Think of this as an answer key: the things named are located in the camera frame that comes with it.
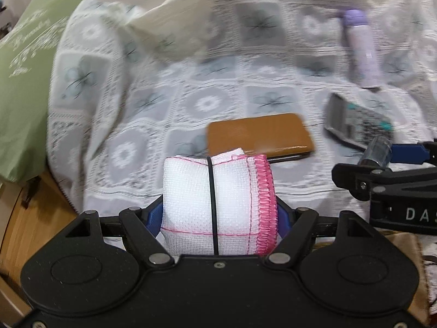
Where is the small white tube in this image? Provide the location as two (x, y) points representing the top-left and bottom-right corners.
(358, 136), (392, 168)

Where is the pink and white cloth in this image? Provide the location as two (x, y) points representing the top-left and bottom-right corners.
(160, 148), (279, 256)

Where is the woven basket with fabric liner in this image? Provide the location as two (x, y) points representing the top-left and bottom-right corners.
(382, 230), (430, 326)

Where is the grey desk calculator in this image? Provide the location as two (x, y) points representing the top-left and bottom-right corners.
(324, 93), (394, 150)

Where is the brown leather wallet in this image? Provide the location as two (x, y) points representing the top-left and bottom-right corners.
(207, 113), (315, 162)

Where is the purple water bottle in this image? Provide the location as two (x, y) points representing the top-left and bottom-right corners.
(343, 9), (382, 89)

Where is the floral lace cloth cover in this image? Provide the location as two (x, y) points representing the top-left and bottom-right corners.
(47, 0), (436, 217)

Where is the green cushion with lettering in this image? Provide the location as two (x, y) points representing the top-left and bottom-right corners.
(1, 0), (81, 184)

